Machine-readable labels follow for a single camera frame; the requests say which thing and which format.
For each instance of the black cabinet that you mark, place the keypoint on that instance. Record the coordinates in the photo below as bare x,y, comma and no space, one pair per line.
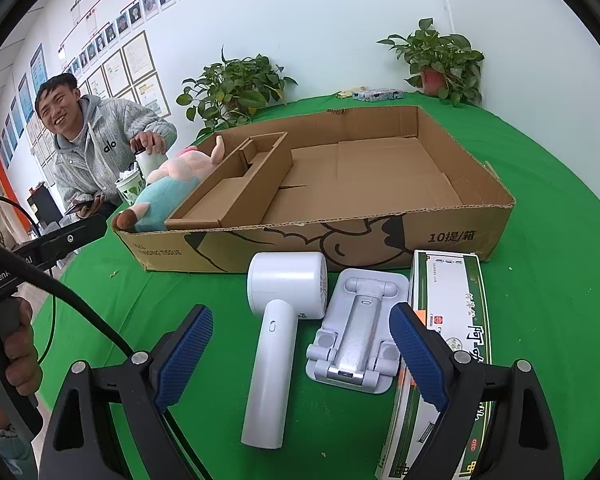
42,207

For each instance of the pink pig plush toy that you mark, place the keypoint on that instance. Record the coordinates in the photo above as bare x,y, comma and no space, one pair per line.
165,200

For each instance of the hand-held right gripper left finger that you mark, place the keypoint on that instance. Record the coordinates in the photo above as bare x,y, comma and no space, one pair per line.
185,355

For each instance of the person's left forearm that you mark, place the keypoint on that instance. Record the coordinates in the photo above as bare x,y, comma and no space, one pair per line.
5,455

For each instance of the green paper cup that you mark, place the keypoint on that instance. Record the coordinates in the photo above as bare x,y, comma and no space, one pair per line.
129,190

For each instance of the white hair dryer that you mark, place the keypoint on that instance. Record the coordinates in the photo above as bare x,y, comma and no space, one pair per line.
270,360

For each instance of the large cardboard box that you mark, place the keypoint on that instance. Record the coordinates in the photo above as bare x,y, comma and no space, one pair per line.
380,170

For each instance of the long brown cardboard box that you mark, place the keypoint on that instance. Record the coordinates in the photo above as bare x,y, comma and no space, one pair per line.
250,195

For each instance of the white folding phone stand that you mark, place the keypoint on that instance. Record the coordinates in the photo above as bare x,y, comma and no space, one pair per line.
355,340

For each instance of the group of framed certificates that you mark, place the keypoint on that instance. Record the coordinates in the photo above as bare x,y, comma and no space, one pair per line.
135,60

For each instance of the row of blue wall posters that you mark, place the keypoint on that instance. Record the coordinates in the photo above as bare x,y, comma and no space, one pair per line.
37,67

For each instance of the tissue packet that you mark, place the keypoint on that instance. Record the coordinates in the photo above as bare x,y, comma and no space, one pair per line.
380,95

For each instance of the black smartphone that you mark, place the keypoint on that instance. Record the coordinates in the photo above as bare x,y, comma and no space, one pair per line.
77,207

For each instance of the wall photo chart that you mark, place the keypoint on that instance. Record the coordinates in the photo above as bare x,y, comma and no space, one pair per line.
145,5

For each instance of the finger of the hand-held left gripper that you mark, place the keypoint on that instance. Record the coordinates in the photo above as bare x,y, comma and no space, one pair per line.
70,237

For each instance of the yellow wrapper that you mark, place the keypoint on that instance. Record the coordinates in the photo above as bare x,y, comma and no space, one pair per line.
345,93

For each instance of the potted plant in red pot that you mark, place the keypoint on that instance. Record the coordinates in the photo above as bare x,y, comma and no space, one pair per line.
440,55

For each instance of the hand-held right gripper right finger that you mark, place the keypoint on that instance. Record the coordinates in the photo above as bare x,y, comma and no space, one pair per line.
420,355

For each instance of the leafy potted plant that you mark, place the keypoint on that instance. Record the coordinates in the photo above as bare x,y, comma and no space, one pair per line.
230,85

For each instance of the green and white medicine box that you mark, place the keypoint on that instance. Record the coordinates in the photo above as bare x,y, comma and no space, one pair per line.
460,285

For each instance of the person's left hand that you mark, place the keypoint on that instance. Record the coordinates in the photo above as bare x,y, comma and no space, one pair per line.
22,360

